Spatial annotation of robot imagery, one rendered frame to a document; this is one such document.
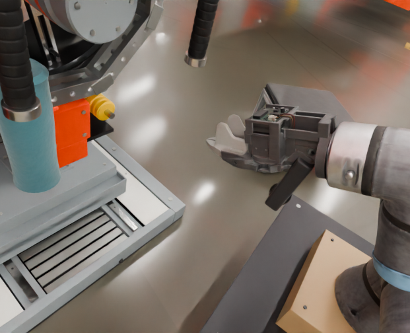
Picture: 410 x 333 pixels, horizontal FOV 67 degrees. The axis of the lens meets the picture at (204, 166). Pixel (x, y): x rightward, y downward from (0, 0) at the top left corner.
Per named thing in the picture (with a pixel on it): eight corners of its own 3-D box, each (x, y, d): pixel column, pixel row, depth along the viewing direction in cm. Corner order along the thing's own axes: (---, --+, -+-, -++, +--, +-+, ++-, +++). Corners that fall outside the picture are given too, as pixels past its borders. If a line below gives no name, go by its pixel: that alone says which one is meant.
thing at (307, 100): (259, 176, 157) (287, 122, 134) (242, 131, 182) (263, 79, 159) (331, 179, 169) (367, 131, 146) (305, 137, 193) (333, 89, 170)
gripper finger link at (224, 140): (204, 115, 53) (252, 121, 47) (208, 147, 55) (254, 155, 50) (193, 121, 50) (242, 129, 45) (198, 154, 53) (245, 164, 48)
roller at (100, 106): (60, 71, 96) (59, 53, 92) (121, 121, 86) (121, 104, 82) (42, 75, 92) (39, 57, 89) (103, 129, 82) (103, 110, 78)
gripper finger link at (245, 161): (231, 141, 52) (279, 149, 47) (232, 150, 53) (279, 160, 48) (215, 153, 49) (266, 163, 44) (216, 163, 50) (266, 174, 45)
